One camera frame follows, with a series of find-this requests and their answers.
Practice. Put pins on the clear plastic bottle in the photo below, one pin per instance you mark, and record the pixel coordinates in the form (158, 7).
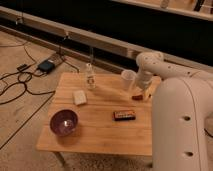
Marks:
(90, 79)

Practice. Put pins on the white sponge block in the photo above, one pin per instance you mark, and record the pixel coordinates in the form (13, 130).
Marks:
(79, 97)

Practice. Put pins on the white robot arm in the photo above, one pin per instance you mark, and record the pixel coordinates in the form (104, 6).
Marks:
(180, 105)

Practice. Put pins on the small black adapter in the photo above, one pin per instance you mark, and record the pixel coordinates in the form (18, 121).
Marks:
(23, 67)

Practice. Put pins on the blue electronic box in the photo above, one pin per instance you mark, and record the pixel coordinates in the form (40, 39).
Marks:
(46, 66)

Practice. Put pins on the purple bowl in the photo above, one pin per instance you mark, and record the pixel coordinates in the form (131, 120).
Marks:
(63, 122)

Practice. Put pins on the wooden table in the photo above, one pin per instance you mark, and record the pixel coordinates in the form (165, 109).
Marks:
(97, 131)

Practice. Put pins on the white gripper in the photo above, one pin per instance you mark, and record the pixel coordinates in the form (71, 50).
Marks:
(143, 81)

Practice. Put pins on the clear plastic cup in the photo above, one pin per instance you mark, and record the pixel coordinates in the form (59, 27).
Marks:
(128, 77)

